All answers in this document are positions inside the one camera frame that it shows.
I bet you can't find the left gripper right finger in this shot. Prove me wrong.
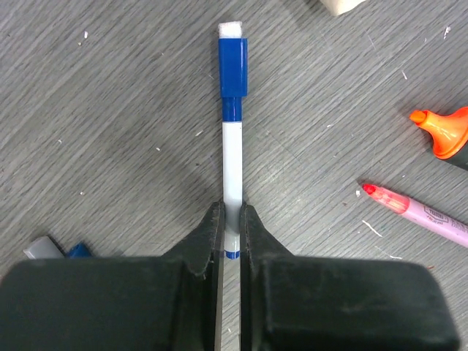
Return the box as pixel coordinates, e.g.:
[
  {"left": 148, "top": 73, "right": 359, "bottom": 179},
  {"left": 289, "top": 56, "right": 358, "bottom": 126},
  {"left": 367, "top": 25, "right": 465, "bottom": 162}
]
[{"left": 240, "top": 204, "right": 460, "bottom": 350}]

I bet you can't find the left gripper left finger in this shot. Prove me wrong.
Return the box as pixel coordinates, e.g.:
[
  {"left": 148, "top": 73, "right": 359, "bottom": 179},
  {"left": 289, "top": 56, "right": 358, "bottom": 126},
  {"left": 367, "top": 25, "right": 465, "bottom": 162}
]
[{"left": 1, "top": 202, "right": 224, "bottom": 350}]

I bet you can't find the pink pen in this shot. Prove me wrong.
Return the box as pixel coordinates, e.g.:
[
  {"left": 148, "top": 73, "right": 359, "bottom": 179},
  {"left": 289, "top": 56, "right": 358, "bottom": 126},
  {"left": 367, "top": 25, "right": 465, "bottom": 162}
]
[{"left": 362, "top": 184, "right": 467, "bottom": 248}]

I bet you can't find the orange black highlighter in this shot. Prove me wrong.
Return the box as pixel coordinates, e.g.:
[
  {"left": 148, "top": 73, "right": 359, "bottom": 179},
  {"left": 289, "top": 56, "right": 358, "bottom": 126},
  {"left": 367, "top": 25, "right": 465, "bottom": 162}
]
[{"left": 409, "top": 107, "right": 467, "bottom": 170}]

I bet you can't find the blue cap white marker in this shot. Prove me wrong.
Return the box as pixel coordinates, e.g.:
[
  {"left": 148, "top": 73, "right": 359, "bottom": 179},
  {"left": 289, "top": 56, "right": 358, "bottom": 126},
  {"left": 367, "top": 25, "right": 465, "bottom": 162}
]
[{"left": 218, "top": 21, "right": 248, "bottom": 260}]

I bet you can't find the grey cap marker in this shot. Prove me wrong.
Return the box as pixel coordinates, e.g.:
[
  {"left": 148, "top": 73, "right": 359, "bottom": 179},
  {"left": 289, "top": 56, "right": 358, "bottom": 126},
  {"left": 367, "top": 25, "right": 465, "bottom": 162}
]
[{"left": 23, "top": 235, "right": 64, "bottom": 260}]

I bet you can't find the beige cloth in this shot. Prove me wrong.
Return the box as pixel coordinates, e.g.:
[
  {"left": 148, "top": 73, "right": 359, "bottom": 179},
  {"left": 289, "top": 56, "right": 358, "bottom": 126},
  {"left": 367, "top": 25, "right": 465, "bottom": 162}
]
[{"left": 320, "top": 0, "right": 365, "bottom": 17}]

